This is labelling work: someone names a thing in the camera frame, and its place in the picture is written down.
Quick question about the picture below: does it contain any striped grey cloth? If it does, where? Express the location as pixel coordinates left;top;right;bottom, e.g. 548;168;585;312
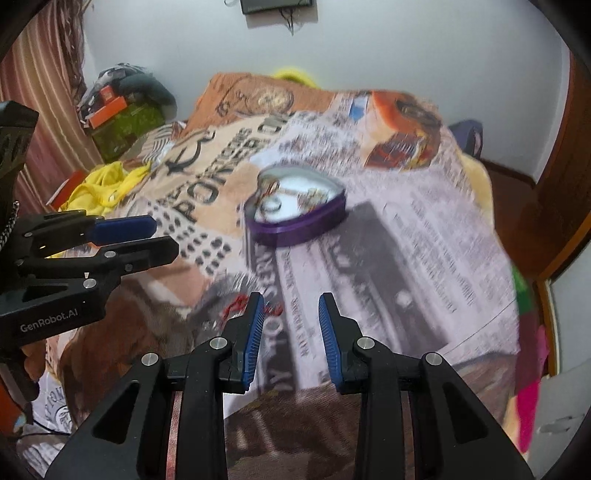
133;122;186;163

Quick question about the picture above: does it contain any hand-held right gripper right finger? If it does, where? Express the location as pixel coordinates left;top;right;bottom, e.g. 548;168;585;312
318;293;536;480

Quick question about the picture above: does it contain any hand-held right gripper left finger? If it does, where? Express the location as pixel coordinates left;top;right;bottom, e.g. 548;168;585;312
44;292;266;480

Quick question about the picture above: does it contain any orange box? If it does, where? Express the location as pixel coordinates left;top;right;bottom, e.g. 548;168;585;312
88;95;128;129

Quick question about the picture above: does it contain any small black wall monitor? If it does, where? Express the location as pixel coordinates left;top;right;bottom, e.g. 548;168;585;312
239;0;317;15

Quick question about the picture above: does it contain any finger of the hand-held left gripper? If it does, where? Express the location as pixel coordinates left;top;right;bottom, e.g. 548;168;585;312
17;235;180;283
21;210;158;246

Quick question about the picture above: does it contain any colourful bed sheet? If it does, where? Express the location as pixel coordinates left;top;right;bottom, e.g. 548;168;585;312
509;267;551;459

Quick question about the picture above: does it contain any yellow cloth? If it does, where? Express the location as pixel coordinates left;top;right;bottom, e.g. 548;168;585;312
59;161;152;219

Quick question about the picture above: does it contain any white wardrobe door with hearts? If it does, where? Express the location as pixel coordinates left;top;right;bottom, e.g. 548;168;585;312
544;261;591;376

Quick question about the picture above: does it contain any pile of grey clothes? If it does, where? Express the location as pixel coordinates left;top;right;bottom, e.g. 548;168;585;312
76;63;179;121

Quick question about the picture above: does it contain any printed blanket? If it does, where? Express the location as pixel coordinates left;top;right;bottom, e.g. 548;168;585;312
44;71;522;480

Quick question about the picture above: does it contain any dark blue bag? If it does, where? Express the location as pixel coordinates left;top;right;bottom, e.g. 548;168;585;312
449;119;485;158

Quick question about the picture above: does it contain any red box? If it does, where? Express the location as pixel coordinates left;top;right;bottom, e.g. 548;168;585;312
46;170;87;209

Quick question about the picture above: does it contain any black hanging cable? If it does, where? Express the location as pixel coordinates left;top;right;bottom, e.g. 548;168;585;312
277;8;302;36

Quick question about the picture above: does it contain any purple heart-shaped box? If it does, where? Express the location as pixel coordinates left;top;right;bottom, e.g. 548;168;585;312
243;166;346;248

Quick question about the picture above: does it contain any white suitcase with stickers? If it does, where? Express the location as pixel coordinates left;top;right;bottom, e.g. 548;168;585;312
525;362;591;467

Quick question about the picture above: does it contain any yellow cushion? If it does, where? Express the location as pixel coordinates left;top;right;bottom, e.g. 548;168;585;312
271;66;320;89

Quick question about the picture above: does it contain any striped brown curtain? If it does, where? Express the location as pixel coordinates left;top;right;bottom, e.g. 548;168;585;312
0;28;105;214

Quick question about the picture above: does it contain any white printed cloth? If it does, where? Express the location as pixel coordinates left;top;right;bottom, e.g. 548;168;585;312
38;368;78;435

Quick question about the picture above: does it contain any brown wooden door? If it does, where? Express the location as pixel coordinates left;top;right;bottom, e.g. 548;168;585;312
480;53;591;280

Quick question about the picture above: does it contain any green patterned bag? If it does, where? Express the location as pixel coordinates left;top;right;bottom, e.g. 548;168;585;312
91;104;168;164

